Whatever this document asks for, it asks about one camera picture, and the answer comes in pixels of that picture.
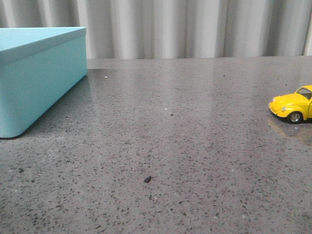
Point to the yellow toy beetle car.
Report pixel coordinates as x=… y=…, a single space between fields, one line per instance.
x=295 y=107

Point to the small black debris chip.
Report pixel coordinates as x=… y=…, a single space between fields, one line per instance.
x=148 y=179

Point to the grey pleated curtain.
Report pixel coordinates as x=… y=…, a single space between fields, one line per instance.
x=167 y=29

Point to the light blue storage box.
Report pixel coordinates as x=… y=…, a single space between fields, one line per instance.
x=38 y=65

